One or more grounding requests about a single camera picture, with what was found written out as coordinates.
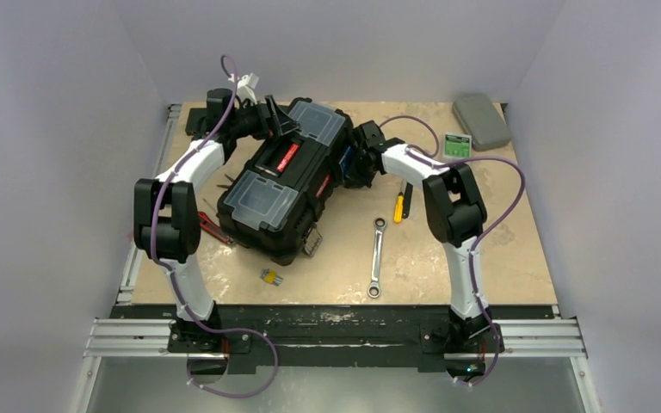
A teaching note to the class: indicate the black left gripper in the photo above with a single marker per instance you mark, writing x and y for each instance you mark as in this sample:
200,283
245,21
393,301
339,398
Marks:
283,126

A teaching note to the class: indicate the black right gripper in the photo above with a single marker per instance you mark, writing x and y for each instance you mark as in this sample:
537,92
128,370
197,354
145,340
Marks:
356,155

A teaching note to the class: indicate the black plastic toolbox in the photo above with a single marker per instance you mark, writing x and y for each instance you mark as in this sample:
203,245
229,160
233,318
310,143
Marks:
279,196

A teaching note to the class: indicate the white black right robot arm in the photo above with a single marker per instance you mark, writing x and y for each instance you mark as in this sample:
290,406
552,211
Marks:
454,210

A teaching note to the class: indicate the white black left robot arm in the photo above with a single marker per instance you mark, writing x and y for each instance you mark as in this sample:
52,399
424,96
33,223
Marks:
166,222

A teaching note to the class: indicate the small black adjustable wrench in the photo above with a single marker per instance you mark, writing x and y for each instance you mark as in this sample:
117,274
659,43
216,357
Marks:
406,200

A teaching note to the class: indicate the green white bit box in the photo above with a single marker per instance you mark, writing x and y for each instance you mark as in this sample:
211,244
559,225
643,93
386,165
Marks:
456,146

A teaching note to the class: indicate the grey plastic case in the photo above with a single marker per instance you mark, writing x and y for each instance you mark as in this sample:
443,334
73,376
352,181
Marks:
480,119

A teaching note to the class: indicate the silver ratchet wrench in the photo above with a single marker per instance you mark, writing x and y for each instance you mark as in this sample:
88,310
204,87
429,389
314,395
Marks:
374,289

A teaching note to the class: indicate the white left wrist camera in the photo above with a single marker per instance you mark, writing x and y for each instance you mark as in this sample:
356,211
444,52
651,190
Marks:
245,87

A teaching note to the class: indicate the yellow handled screwdriver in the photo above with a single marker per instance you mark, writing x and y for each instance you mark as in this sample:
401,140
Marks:
398,214

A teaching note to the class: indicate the black network switch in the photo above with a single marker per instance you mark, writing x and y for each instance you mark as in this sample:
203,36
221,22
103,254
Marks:
196,122

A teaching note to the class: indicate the red black wire stripper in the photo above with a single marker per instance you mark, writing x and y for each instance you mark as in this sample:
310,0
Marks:
213,229

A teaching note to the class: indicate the aluminium frame rail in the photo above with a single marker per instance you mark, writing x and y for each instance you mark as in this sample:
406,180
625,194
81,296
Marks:
130,271

